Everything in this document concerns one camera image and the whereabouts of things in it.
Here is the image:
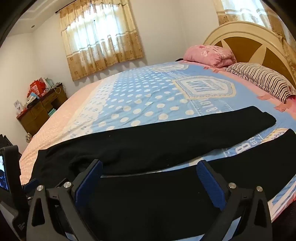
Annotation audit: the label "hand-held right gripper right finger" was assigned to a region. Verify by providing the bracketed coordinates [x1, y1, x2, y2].
[196, 160, 273, 241]

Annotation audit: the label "striped pillow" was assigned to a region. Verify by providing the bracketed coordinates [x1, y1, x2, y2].
[222, 62, 296, 103]

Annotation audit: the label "blue pink printed bedsheet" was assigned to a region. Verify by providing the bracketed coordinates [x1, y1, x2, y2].
[18, 59, 296, 223]

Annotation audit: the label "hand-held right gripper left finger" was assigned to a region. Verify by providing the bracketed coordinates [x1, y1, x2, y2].
[26, 159, 103, 241]

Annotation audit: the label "pink floral pillow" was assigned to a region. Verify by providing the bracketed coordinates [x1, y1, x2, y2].
[183, 45, 237, 68]

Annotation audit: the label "black chair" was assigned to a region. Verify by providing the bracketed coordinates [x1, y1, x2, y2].
[0, 134, 11, 151]

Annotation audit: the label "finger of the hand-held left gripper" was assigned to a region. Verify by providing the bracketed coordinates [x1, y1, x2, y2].
[23, 178, 40, 197]

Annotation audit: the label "black pants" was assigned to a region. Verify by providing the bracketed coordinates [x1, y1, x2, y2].
[31, 105, 296, 241]

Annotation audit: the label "cream wooden headboard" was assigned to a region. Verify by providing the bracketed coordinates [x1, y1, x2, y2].
[203, 21, 296, 87]

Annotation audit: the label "white greeting card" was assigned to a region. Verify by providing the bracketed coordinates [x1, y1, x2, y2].
[14, 100, 24, 115]

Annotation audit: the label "brown wooden dresser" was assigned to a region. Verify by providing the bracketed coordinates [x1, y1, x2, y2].
[16, 83, 68, 136]

